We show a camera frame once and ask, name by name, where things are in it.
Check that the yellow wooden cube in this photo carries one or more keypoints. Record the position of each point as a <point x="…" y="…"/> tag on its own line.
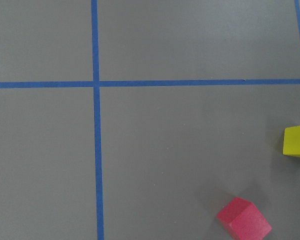
<point x="291" y="141"/>

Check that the red wooden cube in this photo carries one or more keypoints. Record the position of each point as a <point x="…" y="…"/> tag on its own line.
<point x="243" y="220"/>

